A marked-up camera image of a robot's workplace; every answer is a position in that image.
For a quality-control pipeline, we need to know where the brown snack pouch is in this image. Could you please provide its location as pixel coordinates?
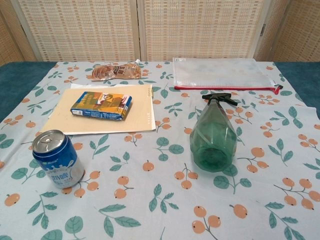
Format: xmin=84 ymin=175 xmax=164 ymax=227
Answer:
xmin=91 ymin=59 xmax=142 ymax=81

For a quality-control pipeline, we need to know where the blue white milk can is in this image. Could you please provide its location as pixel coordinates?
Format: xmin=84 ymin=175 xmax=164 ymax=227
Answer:
xmin=31 ymin=129 xmax=86 ymax=190

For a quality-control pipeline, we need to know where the blue orange carton box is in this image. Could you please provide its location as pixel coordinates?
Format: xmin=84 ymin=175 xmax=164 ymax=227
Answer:
xmin=69 ymin=91 xmax=133 ymax=121

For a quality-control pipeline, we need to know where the beige paper folder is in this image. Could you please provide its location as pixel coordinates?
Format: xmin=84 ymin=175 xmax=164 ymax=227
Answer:
xmin=37 ymin=84 xmax=157 ymax=136

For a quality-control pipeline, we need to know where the woven bamboo folding screen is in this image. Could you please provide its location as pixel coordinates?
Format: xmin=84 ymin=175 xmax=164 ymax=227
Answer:
xmin=0 ymin=0 xmax=320 ymax=66

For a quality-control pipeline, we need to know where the floral fruit print tablecloth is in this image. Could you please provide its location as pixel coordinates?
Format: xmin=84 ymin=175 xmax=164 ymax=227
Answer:
xmin=0 ymin=61 xmax=320 ymax=240

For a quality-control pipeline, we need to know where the clear mesh zip pouch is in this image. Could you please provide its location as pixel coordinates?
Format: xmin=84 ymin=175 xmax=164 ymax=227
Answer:
xmin=172 ymin=57 xmax=283 ymax=96

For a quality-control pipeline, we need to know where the green spray bottle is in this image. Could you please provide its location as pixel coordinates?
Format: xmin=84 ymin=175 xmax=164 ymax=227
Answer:
xmin=189 ymin=91 xmax=240 ymax=172

